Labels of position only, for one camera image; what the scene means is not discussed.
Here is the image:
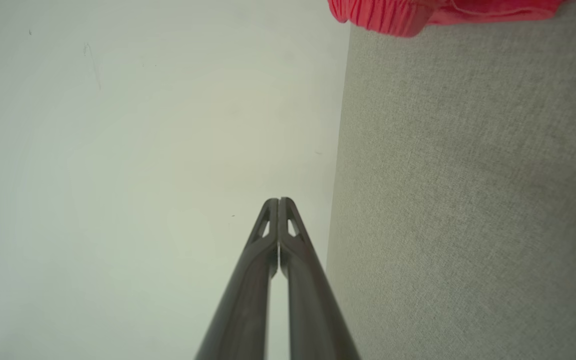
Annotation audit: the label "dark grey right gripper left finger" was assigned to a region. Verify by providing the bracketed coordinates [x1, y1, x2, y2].
[195, 197, 280, 360]

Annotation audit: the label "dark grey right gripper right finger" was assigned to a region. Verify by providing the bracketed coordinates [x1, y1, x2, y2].
[278, 196, 362, 360]

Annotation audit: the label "red shorts with white stripe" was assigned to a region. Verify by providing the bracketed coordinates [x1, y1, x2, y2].
[327, 0, 569, 39]

